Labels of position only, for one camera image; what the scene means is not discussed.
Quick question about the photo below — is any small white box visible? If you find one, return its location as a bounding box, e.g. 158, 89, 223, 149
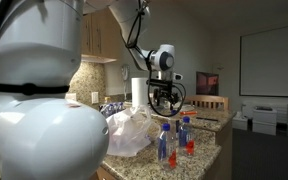
231, 110, 250, 131

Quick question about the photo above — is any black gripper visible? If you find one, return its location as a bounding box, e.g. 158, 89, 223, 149
147, 78, 180, 107

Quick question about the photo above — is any white wall outlet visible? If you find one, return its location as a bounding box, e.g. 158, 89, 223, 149
90, 91, 100, 105
65, 92, 77, 101

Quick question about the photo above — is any orange marker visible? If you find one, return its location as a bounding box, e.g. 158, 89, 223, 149
179, 110, 199, 116

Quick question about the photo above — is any clear glass plate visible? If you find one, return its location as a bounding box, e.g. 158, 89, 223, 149
178, 104, 196, 113

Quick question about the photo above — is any Fiji water bottle blue cap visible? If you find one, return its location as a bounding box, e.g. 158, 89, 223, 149
178, 115, 196, 158
157, 122, 178, 171
168, 109, 182, 134

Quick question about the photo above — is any black pen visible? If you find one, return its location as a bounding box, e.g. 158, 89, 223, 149
195, 116, 220, 122

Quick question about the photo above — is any wrist-mounted camera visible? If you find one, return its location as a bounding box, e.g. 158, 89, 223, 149
172, 73, 184, 82

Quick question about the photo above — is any wooden chair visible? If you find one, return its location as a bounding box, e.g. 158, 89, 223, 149
183, 94, 230, 112

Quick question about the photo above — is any translucent white plastic bag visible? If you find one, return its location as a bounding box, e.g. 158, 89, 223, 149
105, 105, 153, 158

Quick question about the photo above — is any white storage unit black top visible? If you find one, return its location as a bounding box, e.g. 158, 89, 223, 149
252, 105, 278, 136

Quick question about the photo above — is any white wall phone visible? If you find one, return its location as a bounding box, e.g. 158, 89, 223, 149
121, 63, 131, 101

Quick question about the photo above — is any white paper towel roll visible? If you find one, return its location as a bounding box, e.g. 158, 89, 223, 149
131, 77, 149, 108

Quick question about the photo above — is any white projection screen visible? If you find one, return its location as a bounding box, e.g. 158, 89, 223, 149
239, 21, 288, 99

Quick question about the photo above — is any shrink-wrapped water bottle pack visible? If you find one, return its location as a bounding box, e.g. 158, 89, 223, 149
99, 101, 125, 118

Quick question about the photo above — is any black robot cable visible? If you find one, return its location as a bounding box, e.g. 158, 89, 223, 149
125, 0, 187, 118

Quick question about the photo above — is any dark reddish framed picture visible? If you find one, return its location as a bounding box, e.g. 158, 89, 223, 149
195, 70, 220, 96

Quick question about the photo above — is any wooden base cabinet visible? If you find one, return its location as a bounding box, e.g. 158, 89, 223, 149
88, 165, 125, 180

